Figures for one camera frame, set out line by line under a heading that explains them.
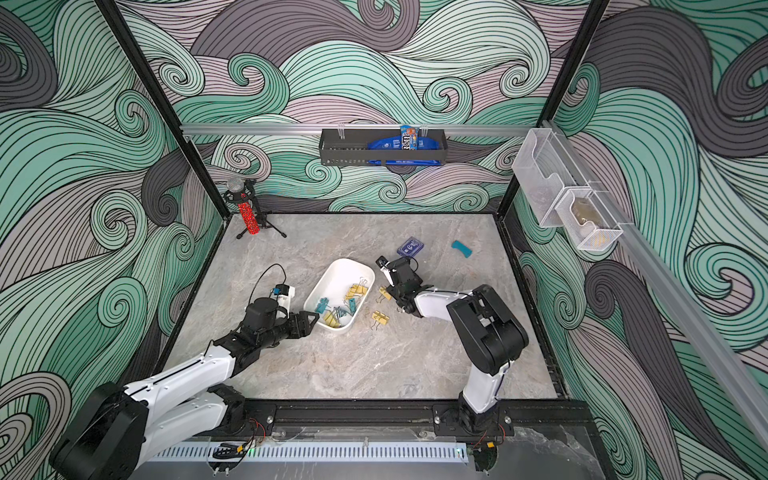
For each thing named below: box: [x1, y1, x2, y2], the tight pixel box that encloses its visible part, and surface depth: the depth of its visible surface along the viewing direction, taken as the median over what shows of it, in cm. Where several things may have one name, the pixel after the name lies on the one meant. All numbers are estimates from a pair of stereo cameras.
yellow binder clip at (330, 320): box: [324, 310, 341, 328], surface depth 91 cm
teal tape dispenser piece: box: [451, 240, 473, 258], surface depth 112 cm
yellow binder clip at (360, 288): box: [344, 277, 368, 300], surface depth 97 cm
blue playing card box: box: [396, 236, 425, 257], surface depth 109 cm
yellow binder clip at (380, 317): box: [372, 310, 390, 325], surface depth 92 cm
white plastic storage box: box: [303, 258, 375, 332], surface depth 97 cm
